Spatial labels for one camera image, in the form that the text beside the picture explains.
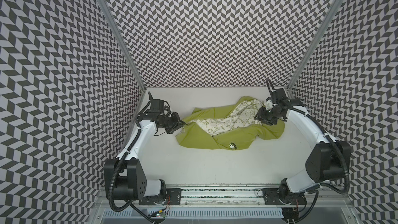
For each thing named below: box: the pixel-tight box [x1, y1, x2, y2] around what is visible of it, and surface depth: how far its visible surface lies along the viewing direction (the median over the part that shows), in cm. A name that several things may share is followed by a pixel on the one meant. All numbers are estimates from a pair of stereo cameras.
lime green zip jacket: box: [175, 95, 286, 150], surface depth 91 cm
